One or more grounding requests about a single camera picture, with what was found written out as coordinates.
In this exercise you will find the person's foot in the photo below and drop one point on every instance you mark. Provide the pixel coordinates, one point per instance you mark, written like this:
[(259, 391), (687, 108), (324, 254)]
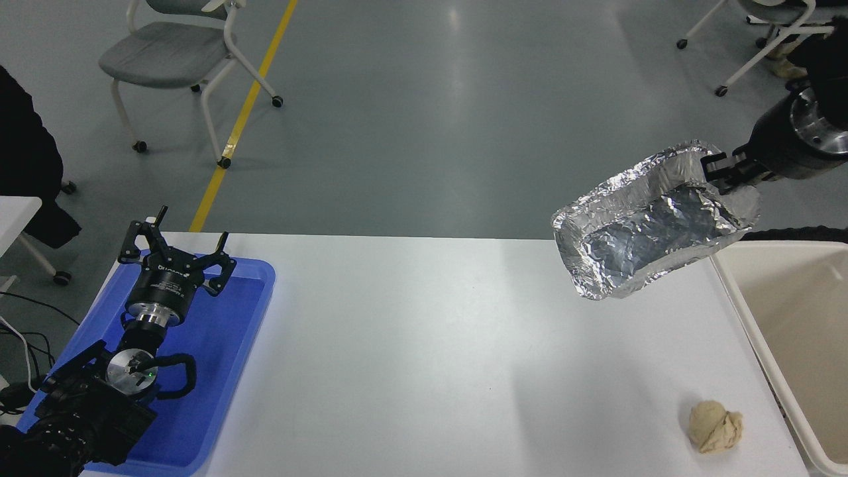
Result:
[(787, 63)]

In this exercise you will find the large pale bin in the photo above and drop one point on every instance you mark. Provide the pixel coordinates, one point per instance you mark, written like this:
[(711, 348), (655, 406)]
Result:
[(808, 331)]

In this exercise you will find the grey chair with white frame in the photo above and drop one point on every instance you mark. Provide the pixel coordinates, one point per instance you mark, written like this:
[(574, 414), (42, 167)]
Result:
[(768, 10), (165, 56)]

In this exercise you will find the black chair caster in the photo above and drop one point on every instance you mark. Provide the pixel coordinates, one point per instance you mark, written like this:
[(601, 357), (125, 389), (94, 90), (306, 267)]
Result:
[(68, 187)]

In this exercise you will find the blue plastic tray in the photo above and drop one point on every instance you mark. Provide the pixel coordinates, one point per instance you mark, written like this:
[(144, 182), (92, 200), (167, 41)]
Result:
[(225, 344)]

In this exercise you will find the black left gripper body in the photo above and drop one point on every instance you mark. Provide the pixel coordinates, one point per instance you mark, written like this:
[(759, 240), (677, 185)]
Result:
[(165, 281)]

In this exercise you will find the crumpled tan paper ball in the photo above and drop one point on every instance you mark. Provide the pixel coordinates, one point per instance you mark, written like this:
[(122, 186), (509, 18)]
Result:
[(712, 427)]

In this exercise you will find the foil tray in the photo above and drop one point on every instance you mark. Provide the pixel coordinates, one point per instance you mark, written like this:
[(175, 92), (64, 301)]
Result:
[(649, 232)]

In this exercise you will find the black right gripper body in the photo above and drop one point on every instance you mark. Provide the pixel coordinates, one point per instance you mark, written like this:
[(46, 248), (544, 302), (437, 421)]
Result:
[(778, 149)]

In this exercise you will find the small white table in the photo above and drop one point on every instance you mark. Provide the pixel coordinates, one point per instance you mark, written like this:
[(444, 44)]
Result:
[(16, 215)]

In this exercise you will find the person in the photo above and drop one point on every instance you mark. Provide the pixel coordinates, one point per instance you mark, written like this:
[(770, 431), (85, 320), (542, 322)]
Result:
[(26, 159)]

